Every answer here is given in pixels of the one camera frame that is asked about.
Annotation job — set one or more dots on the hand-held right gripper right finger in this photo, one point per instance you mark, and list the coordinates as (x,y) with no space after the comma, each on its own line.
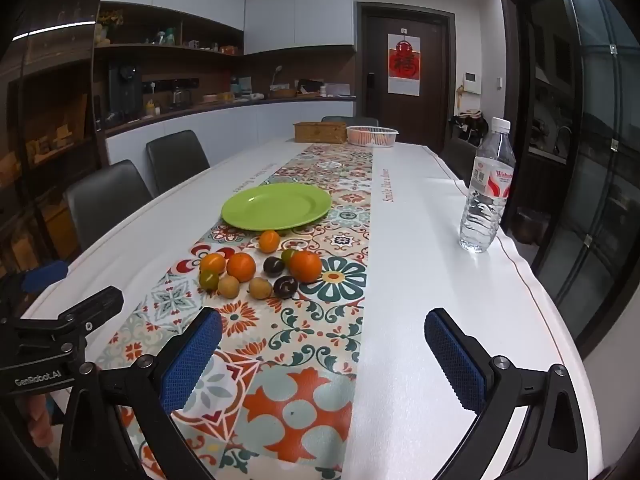
(455,360)

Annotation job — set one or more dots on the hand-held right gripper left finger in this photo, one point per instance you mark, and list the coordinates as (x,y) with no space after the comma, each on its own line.
(192,360)

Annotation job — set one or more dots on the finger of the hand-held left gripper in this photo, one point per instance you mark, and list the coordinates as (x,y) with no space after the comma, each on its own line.
(45,275)
(90,310)

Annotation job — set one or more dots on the tan longan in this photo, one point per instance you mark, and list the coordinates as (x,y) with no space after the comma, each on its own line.
(228,287)
(260,287)

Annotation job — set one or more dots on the green persimmon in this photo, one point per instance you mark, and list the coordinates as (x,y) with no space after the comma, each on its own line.
(208,280)
(287,255)

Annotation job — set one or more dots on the small orange mandarin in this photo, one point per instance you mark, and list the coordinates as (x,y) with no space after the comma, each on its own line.
(213,263)
(268,241)

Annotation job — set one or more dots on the large orange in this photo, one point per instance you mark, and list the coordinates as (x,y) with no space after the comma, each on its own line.
(305,266)
(241,266)

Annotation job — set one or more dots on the dark purple plum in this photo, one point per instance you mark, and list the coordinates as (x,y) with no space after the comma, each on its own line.
(272,266)
(285,287)

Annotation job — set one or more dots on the green plate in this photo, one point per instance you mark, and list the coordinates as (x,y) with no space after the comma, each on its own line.
(275,207)

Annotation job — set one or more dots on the grey dining chair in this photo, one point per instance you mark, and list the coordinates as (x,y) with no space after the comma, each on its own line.
(460,160)
(177,160)
(105,200)

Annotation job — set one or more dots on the white floral patterned tablecloth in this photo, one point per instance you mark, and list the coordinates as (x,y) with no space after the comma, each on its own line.
(425,240)

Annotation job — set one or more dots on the glass display cabinet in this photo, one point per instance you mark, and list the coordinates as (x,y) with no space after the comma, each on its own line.
(45,135)

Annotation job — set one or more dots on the clear plastic water bottle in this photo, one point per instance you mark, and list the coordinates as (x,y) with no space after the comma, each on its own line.
(487,200)

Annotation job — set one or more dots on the black water dispenser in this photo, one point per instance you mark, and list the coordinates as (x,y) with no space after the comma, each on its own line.
(125,90)

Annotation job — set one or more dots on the glass kettle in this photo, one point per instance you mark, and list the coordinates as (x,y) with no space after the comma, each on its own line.
(176,97)

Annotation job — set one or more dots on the dark bag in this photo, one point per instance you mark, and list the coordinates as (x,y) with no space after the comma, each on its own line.
(470,125)

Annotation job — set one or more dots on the white plastic basket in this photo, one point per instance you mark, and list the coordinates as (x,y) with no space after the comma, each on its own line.
(372,137)

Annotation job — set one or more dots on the kitchen counter with white cabinets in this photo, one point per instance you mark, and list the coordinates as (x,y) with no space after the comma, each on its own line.
(250,125)

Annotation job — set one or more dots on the glass sliding door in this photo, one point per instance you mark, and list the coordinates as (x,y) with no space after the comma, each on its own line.
(600,160)

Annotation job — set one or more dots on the wooden box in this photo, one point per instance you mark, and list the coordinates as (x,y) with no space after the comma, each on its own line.
(320,132)

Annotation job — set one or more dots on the woven counter basket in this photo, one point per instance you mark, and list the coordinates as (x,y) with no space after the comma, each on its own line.
(283,93)

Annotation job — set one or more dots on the dark brown door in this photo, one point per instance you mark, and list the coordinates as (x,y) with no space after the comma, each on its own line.
(430,60)

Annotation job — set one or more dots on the red and white door poster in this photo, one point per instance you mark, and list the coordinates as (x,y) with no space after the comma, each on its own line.
(404,62)

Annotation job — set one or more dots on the white wall intercom panel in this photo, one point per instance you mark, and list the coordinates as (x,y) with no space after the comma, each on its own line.
(470,83)

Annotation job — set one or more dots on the white wall cabinets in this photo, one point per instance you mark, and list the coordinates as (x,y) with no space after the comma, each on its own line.
(275,10)

